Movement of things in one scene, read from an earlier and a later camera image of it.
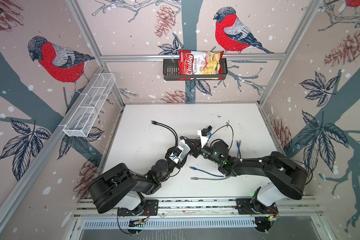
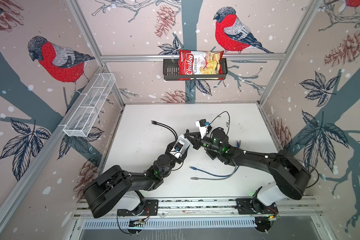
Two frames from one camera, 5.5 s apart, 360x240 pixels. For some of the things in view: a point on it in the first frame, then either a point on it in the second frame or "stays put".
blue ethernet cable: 214,175 stays put
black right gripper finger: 195,151 -> 196,143
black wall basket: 171,72 stays put
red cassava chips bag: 200,62 stays put
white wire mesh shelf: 83,117 stays put
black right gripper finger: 194,142 -> 193,135
